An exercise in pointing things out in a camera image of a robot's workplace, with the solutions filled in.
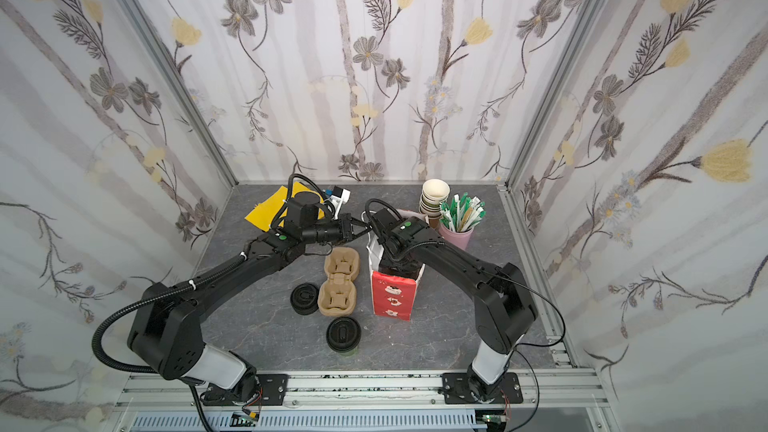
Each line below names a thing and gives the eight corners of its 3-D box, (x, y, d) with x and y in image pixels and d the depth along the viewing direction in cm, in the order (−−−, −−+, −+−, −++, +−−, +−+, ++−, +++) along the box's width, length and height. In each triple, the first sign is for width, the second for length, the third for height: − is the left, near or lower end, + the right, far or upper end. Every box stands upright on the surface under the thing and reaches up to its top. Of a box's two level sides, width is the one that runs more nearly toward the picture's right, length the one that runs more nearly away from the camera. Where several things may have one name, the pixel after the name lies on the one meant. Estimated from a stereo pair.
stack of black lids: (291, 315, 88) (287, 309, 85) (297, 289, 94) (293, 282, 90) (317, 315, 88) (314, 309, 85) (321, 289, 94) (318, 282, 90)
